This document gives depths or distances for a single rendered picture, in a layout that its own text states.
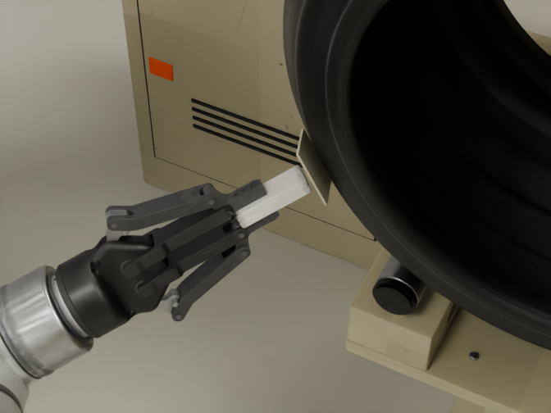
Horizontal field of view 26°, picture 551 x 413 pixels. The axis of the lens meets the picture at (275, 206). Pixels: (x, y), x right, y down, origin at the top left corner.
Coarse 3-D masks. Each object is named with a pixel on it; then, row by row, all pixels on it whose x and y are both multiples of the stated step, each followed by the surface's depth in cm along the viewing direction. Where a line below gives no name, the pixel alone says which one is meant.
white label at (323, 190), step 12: (300, 144) 104; (312, 144) 107; (300, 156) 103; (312, 156) 106; (312, 168) 105; (324, 168) 108; (312, 180) 104; (324, 180) 107; (324, 192) 106; (324, 204) 106
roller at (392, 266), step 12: (396, 264) 114; (384, 276) 113; (396, 276) 113; (408, 276) 113; (372, 288) 114; (384, 288) 113; (396, 288) 112; (408, 288) 112; (420, 288) 113; (384, 300) 114; (396, 300) 113; (408, 300) 112; (396, 312) 114; (408, 312) 114
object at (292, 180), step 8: (296, 168) 106; (280, 176) 106; (288, 176) 106; (296, 176) 105; (304, 176) 105; (264, 184) 107; (272, 184) 106; (280, 184) 105; (288, 184) 105; (296, 184) 104; (304, 184) 104; (272, 192) 105; (280, 192) 104; (288, 192) 104; (264, 200) 105; (272, 200) 104; (248, 208) 105; (256, 208) 105; (264, 208) 105; (240, 216) 105; (248, 216) 105
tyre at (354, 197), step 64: (320, 0) 90; (384, 0) 86; (448, 0) 118; (320, 64) 94; (384, 64) 114; (448, 64) 121; (512, 64) 120; (320, 128) 100; (384, 128) 114; (448, 128) 120; (512, 128) 123; (384, 192) 102; (448, 192) 117; (512, 192) 120; (448, 256) 104; (512, 256) 115; (512, 320) 105
